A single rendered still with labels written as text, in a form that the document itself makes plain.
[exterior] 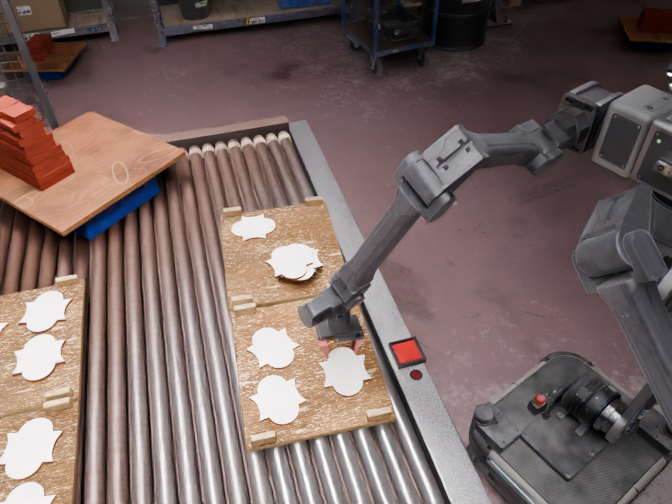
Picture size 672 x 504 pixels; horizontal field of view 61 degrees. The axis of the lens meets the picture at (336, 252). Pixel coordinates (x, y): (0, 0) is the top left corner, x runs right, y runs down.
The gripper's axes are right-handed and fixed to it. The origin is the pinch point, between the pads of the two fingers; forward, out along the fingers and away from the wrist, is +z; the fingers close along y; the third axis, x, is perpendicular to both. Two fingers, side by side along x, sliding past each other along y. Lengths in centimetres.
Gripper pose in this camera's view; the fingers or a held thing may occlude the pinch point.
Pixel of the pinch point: (340, 353)
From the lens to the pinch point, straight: 146.1
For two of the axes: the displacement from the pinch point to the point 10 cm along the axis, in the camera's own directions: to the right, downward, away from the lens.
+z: 0.5, 8.4, 5.4
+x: -1.8, -5.3, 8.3
